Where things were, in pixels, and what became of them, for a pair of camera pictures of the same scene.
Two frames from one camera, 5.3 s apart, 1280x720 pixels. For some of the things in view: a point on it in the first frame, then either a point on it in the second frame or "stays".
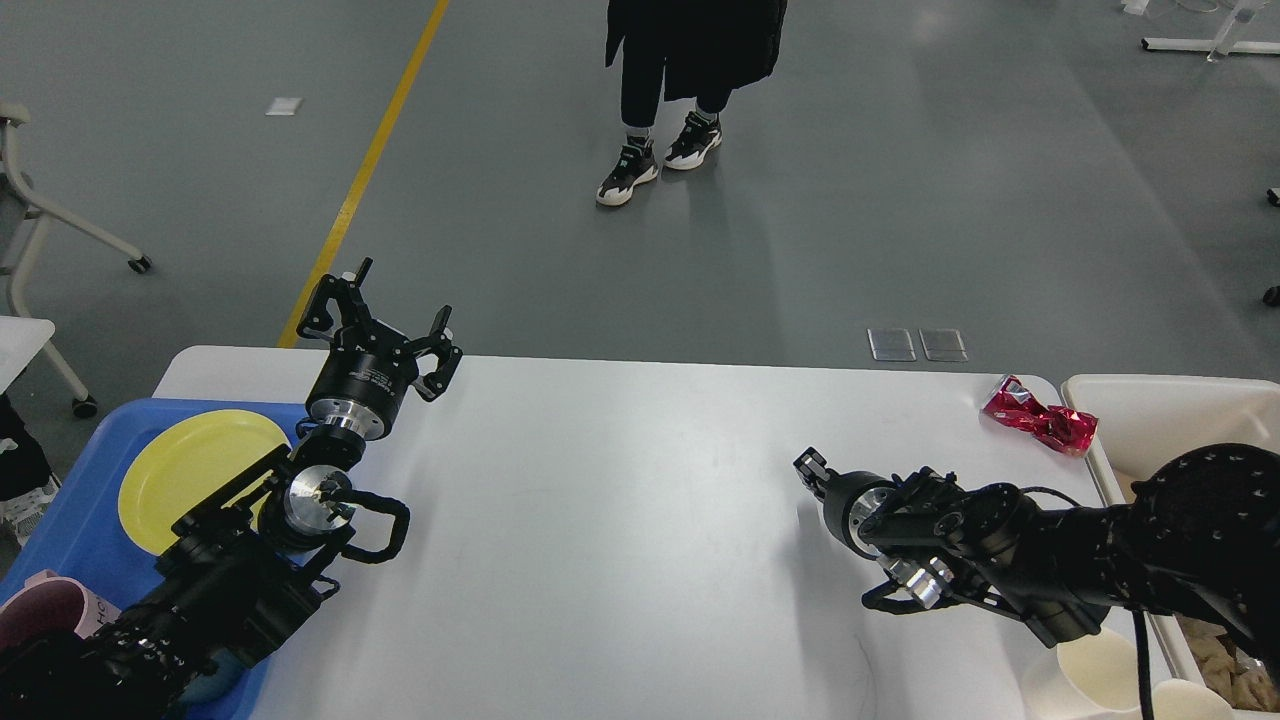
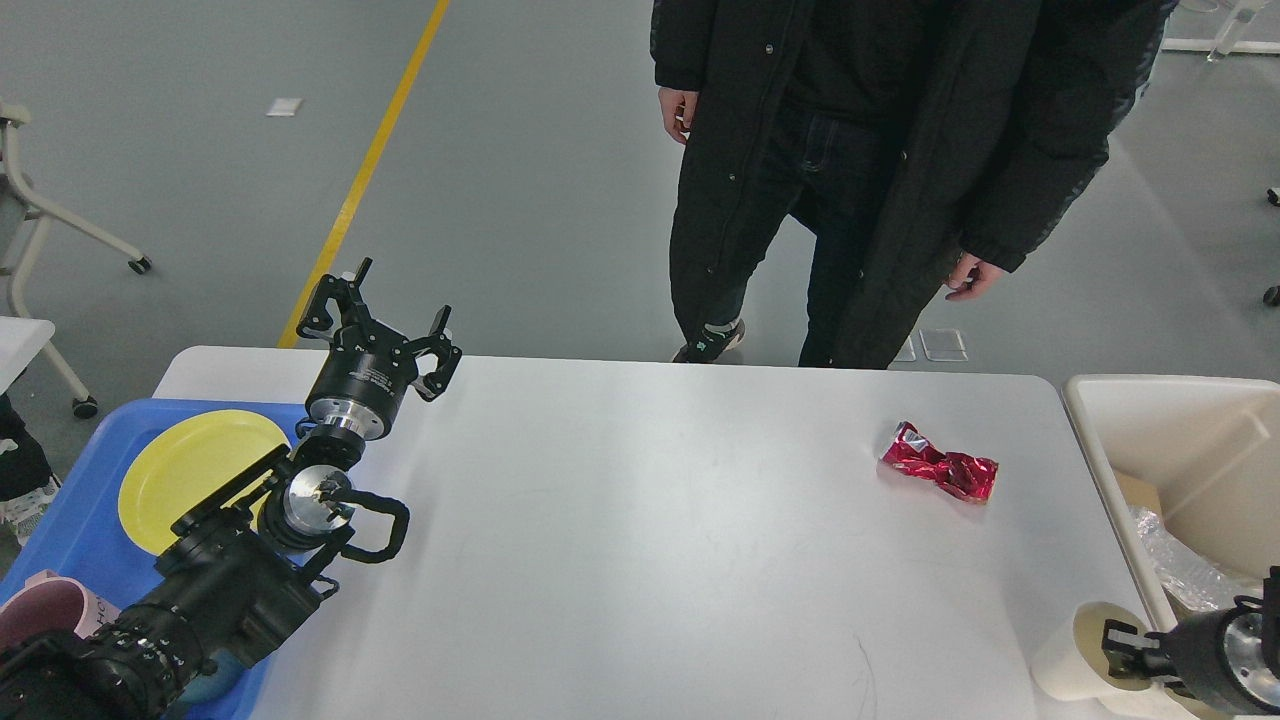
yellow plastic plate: (186, 461) stays
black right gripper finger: (814, 465) to (1119, 635)
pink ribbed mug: (49, 606) stays
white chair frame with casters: (36, 212) stays
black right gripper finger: (815, 484) to (1135, 663)
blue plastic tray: (82, 536) stays
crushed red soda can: (1065, 428) to (967, 476)
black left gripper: (367, 371) stays
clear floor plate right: (943, 344) stays
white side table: (20, 339) stays
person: (704, 49) to (899, 137)
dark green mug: (210, 688) stays
